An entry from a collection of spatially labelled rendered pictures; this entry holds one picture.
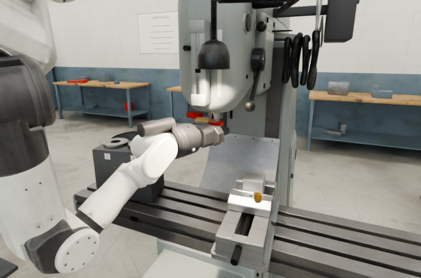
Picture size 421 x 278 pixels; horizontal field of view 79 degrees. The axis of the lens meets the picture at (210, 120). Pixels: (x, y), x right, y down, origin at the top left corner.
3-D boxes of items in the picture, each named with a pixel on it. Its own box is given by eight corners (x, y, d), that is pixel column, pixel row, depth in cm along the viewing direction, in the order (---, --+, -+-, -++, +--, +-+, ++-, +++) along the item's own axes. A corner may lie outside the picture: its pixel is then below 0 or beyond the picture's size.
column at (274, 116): (279, 340, 135) (307, 30, 97) (201, 308, 152) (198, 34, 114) (289, 269, 180) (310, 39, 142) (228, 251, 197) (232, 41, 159)
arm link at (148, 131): (192, 158, 67) (156, 171, 59) (167, 154, 74) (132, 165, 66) (187, 116, 65) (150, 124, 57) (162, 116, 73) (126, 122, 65)
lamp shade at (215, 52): (195, 69, 54) (194, 38, 52) (200, 67, 61) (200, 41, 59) (228, 69, 53) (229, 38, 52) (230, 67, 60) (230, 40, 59)
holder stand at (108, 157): (152, 202, 91) (149, 149, 86) (97, 196, 95) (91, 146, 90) (164, 186, 102) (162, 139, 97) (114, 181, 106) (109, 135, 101)
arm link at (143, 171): (183, 149, 63) (148, 194, 56) (161, 146, 69) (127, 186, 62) (169, 131, 60) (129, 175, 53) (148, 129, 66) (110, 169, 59)
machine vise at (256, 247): (267, 273, 61) (270, 234, 58) (209, 257, 66) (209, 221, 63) (279, 199, 93) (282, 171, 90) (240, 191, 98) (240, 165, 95)
